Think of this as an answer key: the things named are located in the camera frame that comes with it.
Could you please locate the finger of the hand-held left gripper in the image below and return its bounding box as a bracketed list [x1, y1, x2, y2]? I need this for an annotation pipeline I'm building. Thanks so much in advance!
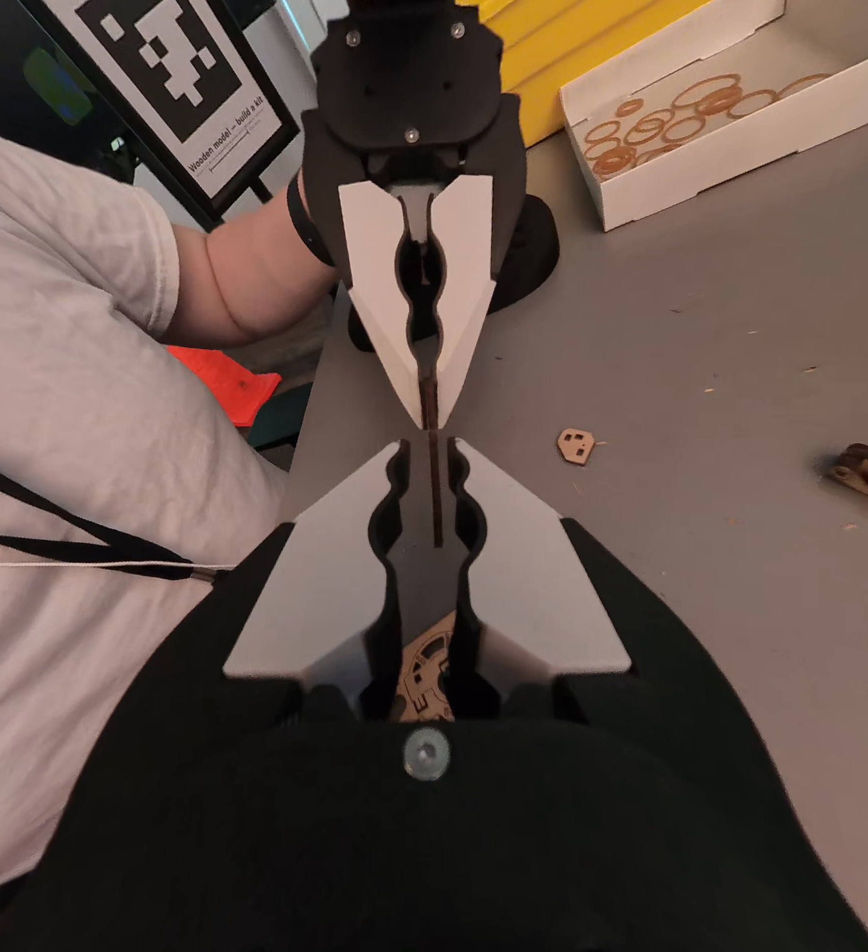
[337, 182, 431, 431]
[428, 175, 499, 432]

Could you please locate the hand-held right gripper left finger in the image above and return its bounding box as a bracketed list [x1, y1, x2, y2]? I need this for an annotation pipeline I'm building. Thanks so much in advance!
[222, 439, 412, 721]

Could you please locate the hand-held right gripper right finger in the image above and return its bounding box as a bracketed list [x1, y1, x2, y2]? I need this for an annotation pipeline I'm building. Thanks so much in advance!
[447, 437, 633, 715]

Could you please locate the small shield-shaped wooden piece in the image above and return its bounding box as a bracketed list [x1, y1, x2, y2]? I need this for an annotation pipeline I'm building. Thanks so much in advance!
[557, 428, 600, 467]

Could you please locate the notched wooden part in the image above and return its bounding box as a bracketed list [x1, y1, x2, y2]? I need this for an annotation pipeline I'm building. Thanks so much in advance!
[417, 356, 446, 550]

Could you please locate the person's left forearm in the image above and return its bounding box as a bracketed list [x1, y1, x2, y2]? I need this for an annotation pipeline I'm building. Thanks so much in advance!
[170, 175, 342, 348]

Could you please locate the punched wooden parts sheet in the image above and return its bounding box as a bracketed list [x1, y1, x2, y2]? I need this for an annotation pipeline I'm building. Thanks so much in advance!
[395, 613, 456, 722]

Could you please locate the black wristband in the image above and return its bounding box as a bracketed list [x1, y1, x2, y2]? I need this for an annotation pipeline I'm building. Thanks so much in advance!
[287, 175, 337, 269]

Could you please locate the yellow plastic bin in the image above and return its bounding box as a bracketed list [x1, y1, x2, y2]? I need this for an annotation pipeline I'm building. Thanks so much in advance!
[477, 0, 711, 147]

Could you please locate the pile of wooden rings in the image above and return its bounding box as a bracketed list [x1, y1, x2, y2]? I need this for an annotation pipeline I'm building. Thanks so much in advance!
[581, 71, 836, 178]

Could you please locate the dark green fabric item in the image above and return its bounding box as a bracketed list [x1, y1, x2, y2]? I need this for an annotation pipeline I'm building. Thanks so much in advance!
[248, 385, 314, 451]

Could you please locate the orange safety vest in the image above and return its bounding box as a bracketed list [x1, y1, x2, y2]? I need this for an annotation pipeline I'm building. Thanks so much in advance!
[165, 344, 284, 427]

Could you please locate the black framed marker sign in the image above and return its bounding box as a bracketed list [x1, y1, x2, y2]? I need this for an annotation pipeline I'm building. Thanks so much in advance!
[16, 0, 302, 226]

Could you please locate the white cardboard box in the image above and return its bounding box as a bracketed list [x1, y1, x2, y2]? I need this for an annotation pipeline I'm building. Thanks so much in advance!
[559, 0, 868, 233]

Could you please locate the person's white shirt torso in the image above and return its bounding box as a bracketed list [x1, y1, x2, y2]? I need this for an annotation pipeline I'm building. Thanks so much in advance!
[0, 119, 312, 912]

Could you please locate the small dark wooden assembly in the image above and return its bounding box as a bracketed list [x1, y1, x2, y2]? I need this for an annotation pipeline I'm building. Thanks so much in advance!
[822, 442, 868, 513]

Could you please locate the dark display screen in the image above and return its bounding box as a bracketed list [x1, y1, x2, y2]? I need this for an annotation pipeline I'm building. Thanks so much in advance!
[0, 0, 212, 232]

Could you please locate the black shoulder strap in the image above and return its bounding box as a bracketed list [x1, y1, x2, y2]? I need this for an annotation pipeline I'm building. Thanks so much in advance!
[0, 446, 230, 581]

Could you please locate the white cord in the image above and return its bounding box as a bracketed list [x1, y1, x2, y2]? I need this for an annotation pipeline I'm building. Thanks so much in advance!
[0, 457, 227, 574]

